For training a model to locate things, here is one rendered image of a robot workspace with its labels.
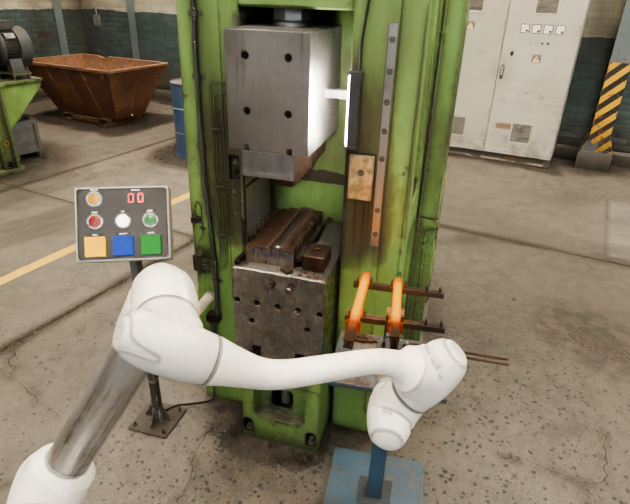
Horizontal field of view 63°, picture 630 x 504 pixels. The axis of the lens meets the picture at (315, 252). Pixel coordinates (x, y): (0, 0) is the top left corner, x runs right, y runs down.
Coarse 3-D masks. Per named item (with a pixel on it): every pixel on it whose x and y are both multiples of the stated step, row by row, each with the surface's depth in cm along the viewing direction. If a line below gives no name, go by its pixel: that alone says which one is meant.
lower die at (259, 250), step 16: (304, 208) 232; (272, 224) 220; (288, 224) 216; (304, 224) 218; (256, 240) 206; (272, 240) 204; (288, 240) 203; (304, 240) 208; (256, 256) 201; (272, 256) 199; (288, 256) 197
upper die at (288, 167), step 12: (324, 144) 216; (252, 156) 183; (264, 156) 182; (276, 156) 181; (288, 156) 179; (300, 156) 185; (312, 156) 201; (252, 168) 185; (264, 168) 184; (276, 168) 183; (288, 168) 181; (300, 168) 188; (288, 180) 183
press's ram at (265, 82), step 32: (224, 32) 167; (256, 32) 164; (288, 32) 161; (320, 32) 169; (256, 64) 169; (288, 64) 166; (320, 64) 175; (256, 96) 173; (288, 96) 170; (320, 96) 181; (256, 128) 178; (288, 128) 175; (320, 128) 187
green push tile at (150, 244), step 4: (140, 236) 193; (144, 236) 193; (148, 236) 193; (152, 236) 193; (156, 236) 194; (160, 236) 194; (144, 240) 193; (148, 240) 193; (152, 240) 193; (156, 240) 193; (160, 240) 194; (144, 244) 193; (148, 244) 193; (152, 244) 193; (156, 244) 193; (160, 244) 194; (144, 248) 193; (148, 248) 193; (152, 248) 193; (156, 248) 193; (160, 248) 194; (144, 252) 193; (148, 252) 193; (152, 252) 193; (156, 252) 193; (160, 252) 193
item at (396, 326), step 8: (400, 280) 180; (400, 288) 175; (392, 296) 174; (400, 296) 170; (392, 304) 165; (400, 304) 165; (392, 312) 160; (400, 312) 160; (392, 320) 156; (400, 320) 156; (392, 328) 150; (400, 328) 153; (392, 336) 146; (392, 344) 147
